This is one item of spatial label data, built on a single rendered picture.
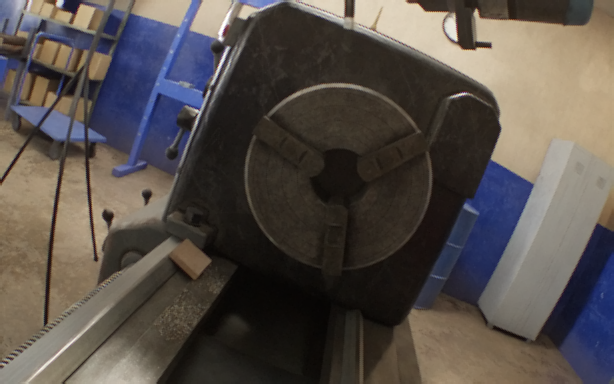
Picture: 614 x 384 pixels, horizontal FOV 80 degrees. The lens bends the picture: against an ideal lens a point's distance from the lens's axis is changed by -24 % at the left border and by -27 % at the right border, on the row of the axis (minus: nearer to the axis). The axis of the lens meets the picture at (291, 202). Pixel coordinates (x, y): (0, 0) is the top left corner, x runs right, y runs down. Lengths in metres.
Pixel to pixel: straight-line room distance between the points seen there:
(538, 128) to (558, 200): 0.80
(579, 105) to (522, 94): 0.70
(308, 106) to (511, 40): 3.94
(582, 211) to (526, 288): 0.88
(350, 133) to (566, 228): 3.70
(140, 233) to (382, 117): 0.57
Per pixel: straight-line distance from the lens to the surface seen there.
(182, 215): 0.87
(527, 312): 4.33
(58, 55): 4.70
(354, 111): 0.61
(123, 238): 1.00
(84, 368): 0.52
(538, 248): 4.13
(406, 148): 0.60
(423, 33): 4.24
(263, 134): 0.61
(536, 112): 4.51
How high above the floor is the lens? 1.18
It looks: 13 degrees down
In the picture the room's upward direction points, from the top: 23 degrees clockwise
